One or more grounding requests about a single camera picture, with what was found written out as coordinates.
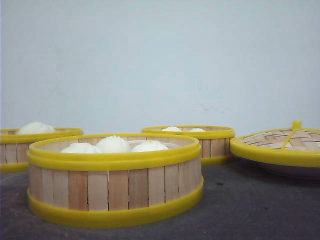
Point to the right bun back basket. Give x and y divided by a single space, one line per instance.
197 129

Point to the woven steamer lid yellow rim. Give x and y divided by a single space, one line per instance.
294 146

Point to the left white bun front basket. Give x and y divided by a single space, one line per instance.
81 148

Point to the right white bun front basket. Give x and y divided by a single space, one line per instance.
149 146

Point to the white plate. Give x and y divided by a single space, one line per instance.
301 172

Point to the bamboo steamer basket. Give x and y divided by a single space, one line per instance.
14 147
112 190

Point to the middle white bun front basket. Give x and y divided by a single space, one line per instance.
113 144

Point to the left bun back basket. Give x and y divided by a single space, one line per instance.
172 129

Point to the white bun basket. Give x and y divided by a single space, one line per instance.
36 127
149 146
113 144
81 148

